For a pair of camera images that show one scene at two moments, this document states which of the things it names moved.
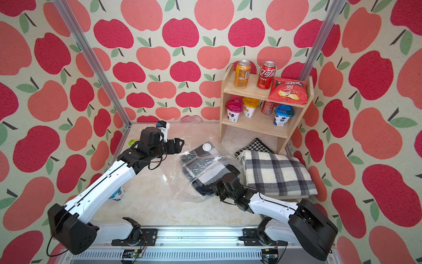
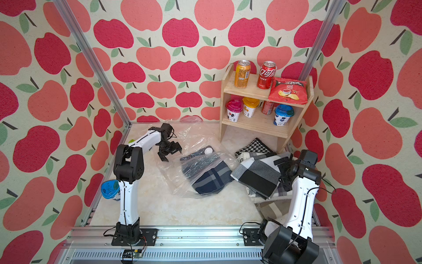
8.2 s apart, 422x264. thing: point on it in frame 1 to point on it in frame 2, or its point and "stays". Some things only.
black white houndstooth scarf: (256, 144) stays
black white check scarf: (203, 167) to (260, 176)
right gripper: (215, 187) to (282, 168)
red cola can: (266, 75) stays
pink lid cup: (234, 107) stays
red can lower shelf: (267, 107) stays
